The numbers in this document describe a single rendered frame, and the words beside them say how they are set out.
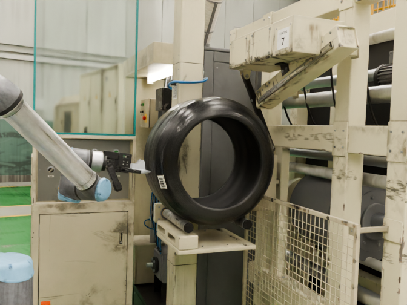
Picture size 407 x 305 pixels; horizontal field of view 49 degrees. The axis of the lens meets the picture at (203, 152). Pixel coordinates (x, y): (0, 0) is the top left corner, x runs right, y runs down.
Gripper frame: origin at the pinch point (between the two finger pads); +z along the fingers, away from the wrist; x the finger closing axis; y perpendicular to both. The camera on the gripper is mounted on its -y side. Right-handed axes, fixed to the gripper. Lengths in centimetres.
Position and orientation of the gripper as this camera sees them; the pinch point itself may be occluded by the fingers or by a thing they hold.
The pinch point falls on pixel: (147, 172)
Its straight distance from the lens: 196.5
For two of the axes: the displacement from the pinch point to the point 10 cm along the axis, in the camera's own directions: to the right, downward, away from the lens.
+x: -3.6, -0.6, 9.3
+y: 1.5, -9.9, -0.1
